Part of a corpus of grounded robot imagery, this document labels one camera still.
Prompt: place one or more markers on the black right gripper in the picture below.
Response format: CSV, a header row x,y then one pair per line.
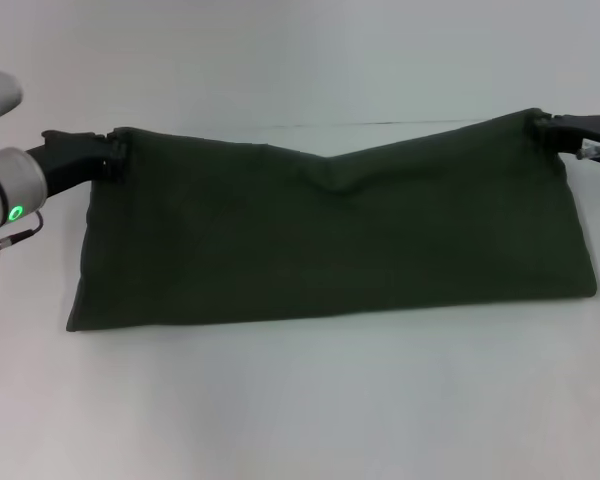
x,y
587,131

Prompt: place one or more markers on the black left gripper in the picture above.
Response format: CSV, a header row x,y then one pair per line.
x,y
70,160

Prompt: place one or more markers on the dark green printed t-shirt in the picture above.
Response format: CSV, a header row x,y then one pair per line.
x,y
330,240

